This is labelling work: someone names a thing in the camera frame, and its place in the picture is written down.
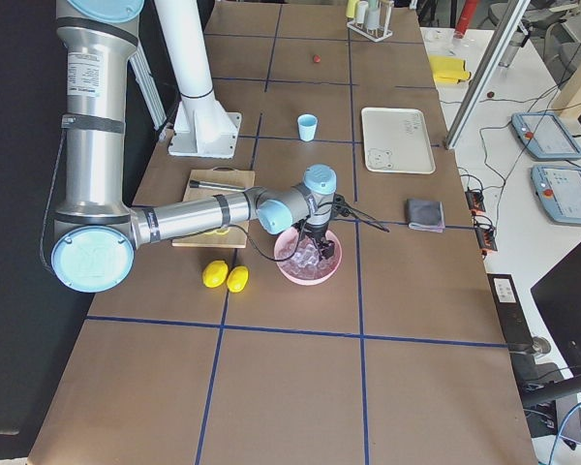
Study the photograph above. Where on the clear ice cubes pile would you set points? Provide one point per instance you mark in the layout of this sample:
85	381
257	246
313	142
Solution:
304	263

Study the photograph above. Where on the white cup rack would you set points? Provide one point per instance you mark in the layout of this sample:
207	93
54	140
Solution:
370	19

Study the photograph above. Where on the aluminium frame post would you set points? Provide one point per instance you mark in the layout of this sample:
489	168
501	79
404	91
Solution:
489	62

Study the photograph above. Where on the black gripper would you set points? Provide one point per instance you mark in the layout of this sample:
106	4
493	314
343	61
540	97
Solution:
317	233

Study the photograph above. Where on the pink bowl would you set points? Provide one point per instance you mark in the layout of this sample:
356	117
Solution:
291	236

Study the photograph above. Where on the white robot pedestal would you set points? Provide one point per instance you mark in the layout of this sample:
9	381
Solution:
202	127

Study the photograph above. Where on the yellow cloth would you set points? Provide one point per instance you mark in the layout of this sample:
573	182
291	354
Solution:
447	69

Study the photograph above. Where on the wooden cutting board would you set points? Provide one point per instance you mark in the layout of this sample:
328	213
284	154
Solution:
209	207

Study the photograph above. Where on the blue teach pendant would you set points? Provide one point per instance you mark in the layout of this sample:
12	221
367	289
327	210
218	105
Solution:
545	136
559	192

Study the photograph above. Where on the lower blue teach pendant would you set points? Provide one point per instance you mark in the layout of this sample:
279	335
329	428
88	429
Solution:
559	192

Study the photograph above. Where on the lemon nearer bowl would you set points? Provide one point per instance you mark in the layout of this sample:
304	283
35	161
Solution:
238	279

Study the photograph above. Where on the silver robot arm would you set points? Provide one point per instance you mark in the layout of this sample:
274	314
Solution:
97	234

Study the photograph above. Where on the upper blue teach pendant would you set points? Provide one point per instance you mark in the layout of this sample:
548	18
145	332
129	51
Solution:
545	136

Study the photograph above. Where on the light blue cup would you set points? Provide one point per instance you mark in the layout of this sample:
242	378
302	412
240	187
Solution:
307	125

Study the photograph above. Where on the steel muddler rod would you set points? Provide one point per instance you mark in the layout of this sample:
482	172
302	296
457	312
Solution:
215	186

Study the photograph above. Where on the lemon farther from bowl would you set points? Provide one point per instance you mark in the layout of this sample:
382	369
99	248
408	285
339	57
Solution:
215	274

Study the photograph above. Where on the black monitor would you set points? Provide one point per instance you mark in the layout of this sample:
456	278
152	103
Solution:
557	296

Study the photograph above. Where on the cream bear tray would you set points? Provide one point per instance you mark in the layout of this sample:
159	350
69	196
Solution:
396	141

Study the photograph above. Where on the grey folded cloth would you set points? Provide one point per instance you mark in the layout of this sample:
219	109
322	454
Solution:
423	215

